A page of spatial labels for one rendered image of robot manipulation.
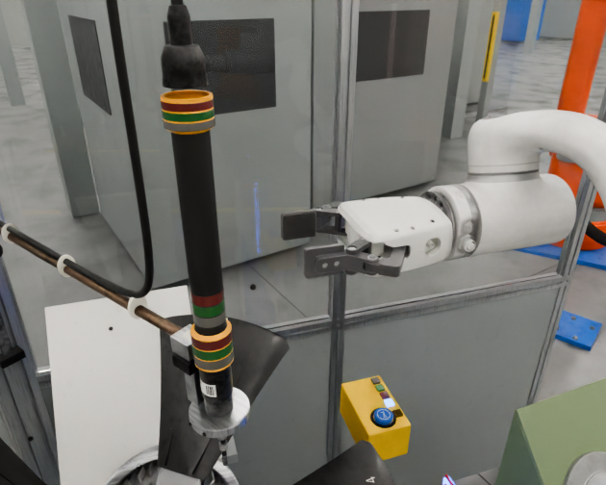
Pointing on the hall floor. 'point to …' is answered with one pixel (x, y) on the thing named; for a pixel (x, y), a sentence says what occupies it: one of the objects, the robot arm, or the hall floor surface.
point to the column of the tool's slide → (17, 387)
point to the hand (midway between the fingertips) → (303, 242)
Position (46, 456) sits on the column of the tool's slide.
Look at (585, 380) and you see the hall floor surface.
